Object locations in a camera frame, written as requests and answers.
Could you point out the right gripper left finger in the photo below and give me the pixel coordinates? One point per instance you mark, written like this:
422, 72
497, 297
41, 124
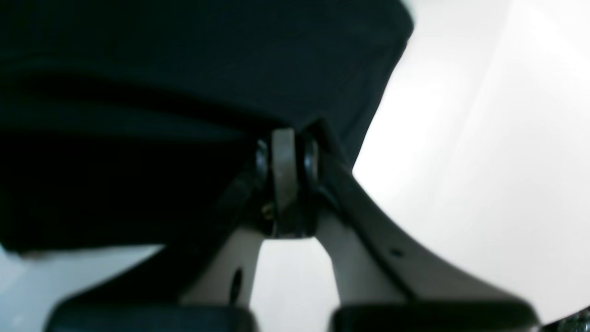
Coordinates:
243, 218

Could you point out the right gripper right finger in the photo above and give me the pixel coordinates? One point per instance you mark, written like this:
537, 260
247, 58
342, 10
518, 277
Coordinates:
373, 259

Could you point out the black T-shirt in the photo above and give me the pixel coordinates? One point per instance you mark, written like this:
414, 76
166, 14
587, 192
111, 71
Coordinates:
122, 121

